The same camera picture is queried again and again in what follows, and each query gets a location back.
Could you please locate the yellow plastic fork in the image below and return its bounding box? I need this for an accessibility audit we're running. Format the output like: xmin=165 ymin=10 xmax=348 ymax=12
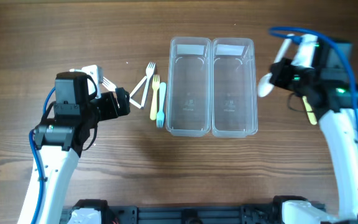
xmin=150 ymin=75 xmax=160 ymax=121

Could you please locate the white spoon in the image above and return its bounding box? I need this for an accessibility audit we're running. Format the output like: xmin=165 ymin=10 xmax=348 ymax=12
xmin=257 ymin=73 xmax=274 ymax=98
xmin=274 ymin=34 xmax=294 ymax=63

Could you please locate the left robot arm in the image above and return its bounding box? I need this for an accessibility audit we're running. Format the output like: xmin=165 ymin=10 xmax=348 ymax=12
xmin=18 ymin=70 xmax=130 ymax=223

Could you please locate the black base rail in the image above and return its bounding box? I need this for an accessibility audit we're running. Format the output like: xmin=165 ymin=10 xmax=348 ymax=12
xmin=60 ymin=198 xmax=328 ymax=224

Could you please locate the light blue plastic fork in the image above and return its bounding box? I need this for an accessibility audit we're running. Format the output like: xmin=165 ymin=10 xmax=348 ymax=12
xmin=157 ymin=82 xmax=167 ymax=128

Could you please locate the right clear plastic container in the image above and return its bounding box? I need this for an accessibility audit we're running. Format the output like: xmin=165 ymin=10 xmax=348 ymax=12
xmin=212 ymin=38 xmax=259 ymax=138

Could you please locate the white fork crossing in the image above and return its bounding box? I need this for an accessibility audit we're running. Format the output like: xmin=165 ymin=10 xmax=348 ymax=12
xmin=130 ymin=76 xmax=147 ymax=98

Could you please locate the left clear plastic container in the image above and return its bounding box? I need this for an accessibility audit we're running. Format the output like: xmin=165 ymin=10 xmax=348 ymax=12
xmin=165 ymin=37 xmax=211 ymax=137

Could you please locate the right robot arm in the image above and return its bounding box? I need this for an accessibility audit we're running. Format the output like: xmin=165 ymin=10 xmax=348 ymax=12
xmin=258 ymin=27 xmax=358 ymax=223

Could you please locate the white fork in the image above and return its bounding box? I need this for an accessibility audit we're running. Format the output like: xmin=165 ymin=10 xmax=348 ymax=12
xmin=102 ymin=77 xmax=117 ymax=92
xmin=130 ymin=62 xmax=156 ymax=109

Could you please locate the clear plastic container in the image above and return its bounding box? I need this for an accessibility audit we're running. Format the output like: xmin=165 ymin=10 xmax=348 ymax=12
xmin=212 ymin=38 xmax=259 ymax=138
xmin=165 ymin=37 xmax=211 ymax=137

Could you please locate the yellow plastic spoon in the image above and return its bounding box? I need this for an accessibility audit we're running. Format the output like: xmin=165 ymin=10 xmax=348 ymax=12
xmin=302 ymin=96 xmax=318 ymax=125

